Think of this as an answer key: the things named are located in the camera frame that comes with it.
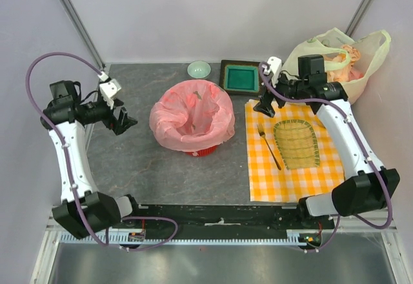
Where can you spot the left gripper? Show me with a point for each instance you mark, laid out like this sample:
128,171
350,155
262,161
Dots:
123,122

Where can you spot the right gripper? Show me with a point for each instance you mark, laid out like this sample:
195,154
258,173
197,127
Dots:
264,106

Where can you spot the pink plastic trash bag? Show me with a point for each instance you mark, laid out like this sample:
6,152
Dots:
193,115

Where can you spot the red mesh trash bin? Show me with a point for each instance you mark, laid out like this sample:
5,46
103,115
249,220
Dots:
202,153

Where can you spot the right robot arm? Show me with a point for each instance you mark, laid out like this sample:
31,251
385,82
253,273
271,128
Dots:
368,186

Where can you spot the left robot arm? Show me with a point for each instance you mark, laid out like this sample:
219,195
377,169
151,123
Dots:
83,208

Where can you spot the gold fork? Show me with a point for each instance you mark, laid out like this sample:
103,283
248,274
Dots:
261,132

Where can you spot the square green glazed plate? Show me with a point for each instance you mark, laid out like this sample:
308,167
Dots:
240,77

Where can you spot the woven bamboo tray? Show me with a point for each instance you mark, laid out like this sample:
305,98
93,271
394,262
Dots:
297,144

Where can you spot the yellow checkered cloth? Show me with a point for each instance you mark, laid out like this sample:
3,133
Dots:
266,182

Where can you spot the small celadon bowl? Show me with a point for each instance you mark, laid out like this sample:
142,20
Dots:
198,69

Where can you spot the large yellowish plastic bag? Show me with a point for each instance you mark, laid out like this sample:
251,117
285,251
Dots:
346,61

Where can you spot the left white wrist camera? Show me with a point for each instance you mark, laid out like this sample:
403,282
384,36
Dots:
108,88

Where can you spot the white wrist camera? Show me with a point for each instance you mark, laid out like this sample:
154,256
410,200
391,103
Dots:
269,71
108,88

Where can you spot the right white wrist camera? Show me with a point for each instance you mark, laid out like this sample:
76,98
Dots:
269,71

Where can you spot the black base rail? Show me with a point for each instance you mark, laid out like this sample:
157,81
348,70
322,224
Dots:
220,223

